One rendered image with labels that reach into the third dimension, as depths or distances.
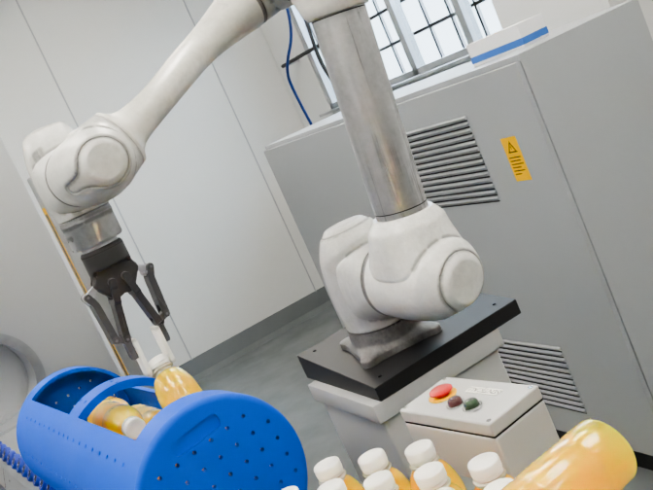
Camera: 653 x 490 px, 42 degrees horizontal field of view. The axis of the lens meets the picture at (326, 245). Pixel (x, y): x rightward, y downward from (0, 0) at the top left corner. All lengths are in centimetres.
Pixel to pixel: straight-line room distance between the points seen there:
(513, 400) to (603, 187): 158
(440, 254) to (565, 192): 115
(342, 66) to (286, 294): 540
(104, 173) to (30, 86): 528
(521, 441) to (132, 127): 72
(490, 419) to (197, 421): 44
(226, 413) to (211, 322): 534
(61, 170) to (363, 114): 53
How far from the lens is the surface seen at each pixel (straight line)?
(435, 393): 126
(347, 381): 174
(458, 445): 122
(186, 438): 131
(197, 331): 663
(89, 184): 125
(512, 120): 265
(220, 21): 158
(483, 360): 177
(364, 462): 117
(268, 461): 136
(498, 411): 116
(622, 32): 282
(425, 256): 150
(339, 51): 151
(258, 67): 693
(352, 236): 168
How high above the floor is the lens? 157
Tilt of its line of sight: 9 degrees down
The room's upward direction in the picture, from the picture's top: 24 degrees counter-clockwise
